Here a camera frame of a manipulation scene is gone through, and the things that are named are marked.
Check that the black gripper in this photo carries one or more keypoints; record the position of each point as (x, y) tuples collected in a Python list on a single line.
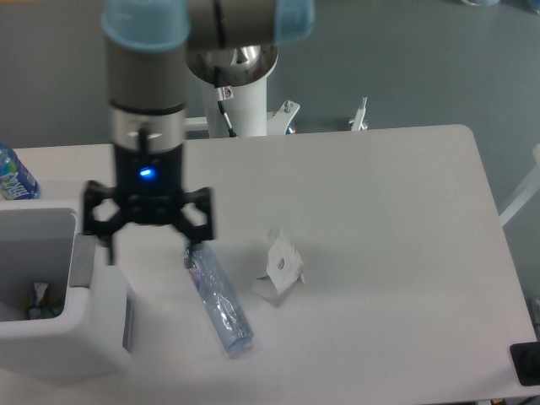
[(148, 191)]

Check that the white push-lid trash can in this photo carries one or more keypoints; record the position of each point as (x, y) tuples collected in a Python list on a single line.
[(43, 241)]

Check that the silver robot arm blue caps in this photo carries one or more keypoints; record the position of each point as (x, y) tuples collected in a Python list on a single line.
[(146, 47)]

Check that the trash inside can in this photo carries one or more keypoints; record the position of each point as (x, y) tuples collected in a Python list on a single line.
[(42, 305)]

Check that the clear empty plastic bottle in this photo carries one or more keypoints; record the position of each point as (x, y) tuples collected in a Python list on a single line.
[(218, 298)]

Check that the crumpled white paper carton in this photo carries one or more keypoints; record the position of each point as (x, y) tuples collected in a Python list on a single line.
[(284, 269)]

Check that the blue labelled water bottle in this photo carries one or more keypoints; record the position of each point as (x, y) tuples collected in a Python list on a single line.
[(17, 183)]

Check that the black device at table edge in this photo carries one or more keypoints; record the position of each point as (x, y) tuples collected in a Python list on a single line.
[(525, 357)]

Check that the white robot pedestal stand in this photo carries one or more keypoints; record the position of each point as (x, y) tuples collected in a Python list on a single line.
[(234, 93)]

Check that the white frame at right edge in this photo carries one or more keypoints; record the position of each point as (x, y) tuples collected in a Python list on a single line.
[(523, 193)]

